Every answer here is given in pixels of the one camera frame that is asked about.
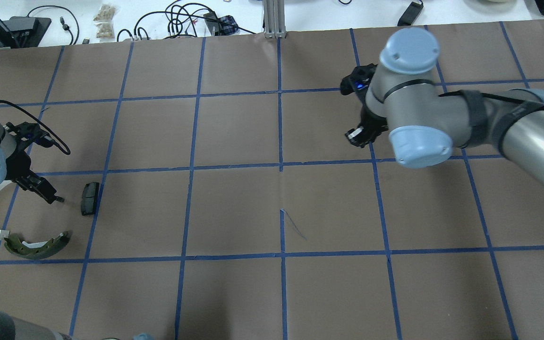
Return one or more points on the olive metal brake shoe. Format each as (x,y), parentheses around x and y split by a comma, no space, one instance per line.
(36,251)

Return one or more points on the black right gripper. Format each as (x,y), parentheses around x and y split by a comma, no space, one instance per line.
(372,123)

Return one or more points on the black power adapter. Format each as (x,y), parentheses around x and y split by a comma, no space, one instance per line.
(411,13)

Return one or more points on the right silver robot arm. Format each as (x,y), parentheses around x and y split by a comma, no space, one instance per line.
(398,96)

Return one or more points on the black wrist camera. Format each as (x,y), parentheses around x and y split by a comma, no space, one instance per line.
(26,134)

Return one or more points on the aluminium frame post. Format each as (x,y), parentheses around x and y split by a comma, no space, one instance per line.
(274,19)

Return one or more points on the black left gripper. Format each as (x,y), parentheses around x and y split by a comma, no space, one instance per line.
(17,164)

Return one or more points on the dark grey brake pad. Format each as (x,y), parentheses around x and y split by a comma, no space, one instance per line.
(89,198)

